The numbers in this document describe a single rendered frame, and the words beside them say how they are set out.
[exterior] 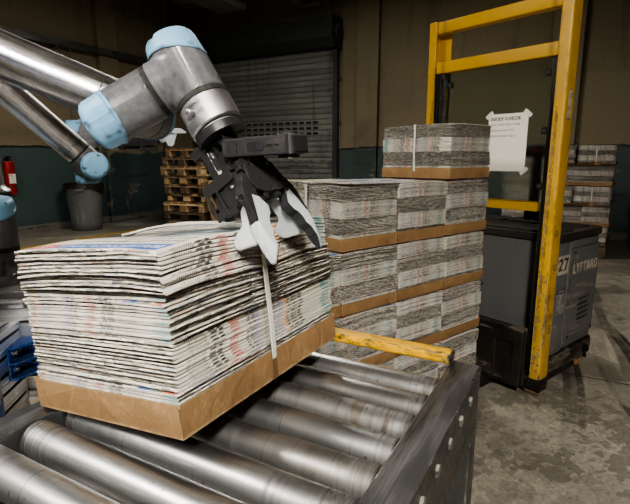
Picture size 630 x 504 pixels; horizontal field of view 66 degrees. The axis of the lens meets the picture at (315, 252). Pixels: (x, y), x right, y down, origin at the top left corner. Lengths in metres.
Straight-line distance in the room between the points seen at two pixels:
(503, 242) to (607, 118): 5.45
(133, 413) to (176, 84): 0.42
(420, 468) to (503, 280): 2.20
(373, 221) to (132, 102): 1.17
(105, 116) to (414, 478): 0.60
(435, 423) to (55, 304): 0.54
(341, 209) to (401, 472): 1.14
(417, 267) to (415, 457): 1.39
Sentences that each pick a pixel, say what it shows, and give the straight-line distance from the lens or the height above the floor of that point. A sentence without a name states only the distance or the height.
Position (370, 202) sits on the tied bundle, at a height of 1.00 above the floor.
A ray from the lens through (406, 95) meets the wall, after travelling 8.52.
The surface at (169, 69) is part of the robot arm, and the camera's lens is 0.71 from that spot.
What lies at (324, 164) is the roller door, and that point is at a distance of 9.00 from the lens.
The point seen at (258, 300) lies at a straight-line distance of 0.69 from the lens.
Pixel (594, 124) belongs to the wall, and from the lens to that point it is 8.03.
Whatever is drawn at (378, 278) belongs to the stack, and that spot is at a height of 0.71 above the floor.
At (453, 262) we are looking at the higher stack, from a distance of 2.15.
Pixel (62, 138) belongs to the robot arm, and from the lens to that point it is 1.53.
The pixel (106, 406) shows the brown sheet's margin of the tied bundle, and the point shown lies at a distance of 0.69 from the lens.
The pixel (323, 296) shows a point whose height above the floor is 0.92.
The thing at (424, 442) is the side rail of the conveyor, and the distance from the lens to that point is 0.67.
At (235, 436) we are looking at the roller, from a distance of 0.69.
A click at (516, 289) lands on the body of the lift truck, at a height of 0.48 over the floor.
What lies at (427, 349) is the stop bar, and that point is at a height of 0.82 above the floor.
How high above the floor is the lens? 1.15
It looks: 11 degrees down
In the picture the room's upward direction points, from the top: straight up
